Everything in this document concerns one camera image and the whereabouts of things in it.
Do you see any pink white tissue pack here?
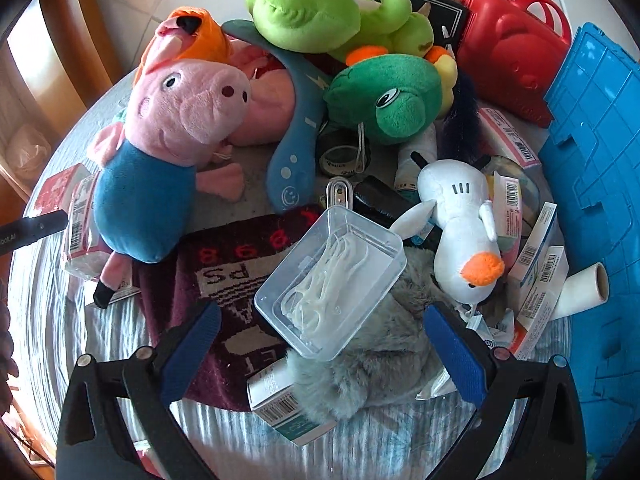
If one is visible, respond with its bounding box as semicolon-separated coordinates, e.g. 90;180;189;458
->
62;174;111;304

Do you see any pink pig plush blue shirt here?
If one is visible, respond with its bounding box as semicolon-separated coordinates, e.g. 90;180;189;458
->
90;58;250;308

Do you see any clear plastic floss box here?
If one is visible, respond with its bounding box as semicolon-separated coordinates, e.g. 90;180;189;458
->
254;206;407;362

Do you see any pink floral tissue pack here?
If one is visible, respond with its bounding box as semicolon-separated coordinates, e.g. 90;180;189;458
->
34;162;90;216

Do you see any white striped tablecloth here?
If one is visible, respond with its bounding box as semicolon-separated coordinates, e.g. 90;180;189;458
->
6;74;572;480

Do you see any grey furry plush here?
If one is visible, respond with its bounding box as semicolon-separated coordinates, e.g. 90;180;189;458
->
286;247;447;424

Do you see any white duck plush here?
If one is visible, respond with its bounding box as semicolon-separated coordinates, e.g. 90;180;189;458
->
390;159;504;308

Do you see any white green medicine box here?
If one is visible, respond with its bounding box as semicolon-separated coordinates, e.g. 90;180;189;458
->
246;359;337;446

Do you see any white paper roll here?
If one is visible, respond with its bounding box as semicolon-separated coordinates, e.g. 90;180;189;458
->
550;262;610;321

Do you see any maroon knitted cloth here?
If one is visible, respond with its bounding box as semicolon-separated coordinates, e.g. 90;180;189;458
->
132;205;321;412

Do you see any blue plastic folding crate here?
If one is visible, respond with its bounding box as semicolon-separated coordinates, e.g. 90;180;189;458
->
539;23;640;466

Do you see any blue neck pillow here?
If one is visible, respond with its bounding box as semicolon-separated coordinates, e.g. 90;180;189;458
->
222;20;331;214

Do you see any orange hooded pink plush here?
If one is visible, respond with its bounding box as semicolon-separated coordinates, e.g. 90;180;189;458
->
134;6;295;146

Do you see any dark green turtle plush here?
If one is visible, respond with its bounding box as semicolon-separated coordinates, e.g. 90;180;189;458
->
323;46;458;145

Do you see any red plastic toy case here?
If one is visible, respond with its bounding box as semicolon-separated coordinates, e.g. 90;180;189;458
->
457;0;572;128

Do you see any light green frog plush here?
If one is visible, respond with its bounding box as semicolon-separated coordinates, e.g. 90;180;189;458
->
245;0;435;62

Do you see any black framed box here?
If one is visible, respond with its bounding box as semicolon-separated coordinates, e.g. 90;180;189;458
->
344;0;469;47

